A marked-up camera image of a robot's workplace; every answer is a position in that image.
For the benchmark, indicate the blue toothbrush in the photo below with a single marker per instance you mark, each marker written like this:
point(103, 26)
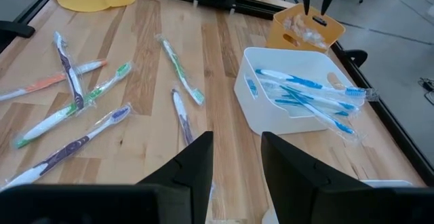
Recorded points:
point(305, 103)
point(305, 81)
point(325, 100)
point(322, 115)

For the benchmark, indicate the toothbrush with purple bristles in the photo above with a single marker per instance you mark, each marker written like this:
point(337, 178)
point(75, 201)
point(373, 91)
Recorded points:
point(68, 151)

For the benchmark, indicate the purple toothbrush in wrapper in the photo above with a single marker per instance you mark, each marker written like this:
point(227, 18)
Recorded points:
point(183, 115)
point(71, 78)

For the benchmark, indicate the yellow plastic bin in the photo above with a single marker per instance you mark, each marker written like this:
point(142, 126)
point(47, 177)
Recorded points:
point(271, 39)

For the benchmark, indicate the black clamp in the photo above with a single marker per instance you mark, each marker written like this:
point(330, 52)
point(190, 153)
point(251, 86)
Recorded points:
point(13, 30)

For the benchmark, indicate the green toothbrush in wrapper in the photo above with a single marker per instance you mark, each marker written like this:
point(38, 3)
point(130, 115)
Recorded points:
point(179, 71)
point(68, 110)

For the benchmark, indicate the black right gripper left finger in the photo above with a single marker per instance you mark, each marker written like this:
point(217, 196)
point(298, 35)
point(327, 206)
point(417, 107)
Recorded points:
point(183, 186)

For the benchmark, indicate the black aluminium table frame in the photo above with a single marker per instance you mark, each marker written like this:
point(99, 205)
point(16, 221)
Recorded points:
point(264, 9)

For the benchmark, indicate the orange toothbrush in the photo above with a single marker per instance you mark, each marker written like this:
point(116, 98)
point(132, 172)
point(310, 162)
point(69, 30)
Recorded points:
point(44, 83)
point(305, 30)

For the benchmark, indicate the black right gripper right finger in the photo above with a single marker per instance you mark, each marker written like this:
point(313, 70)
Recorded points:
point(295, 190)

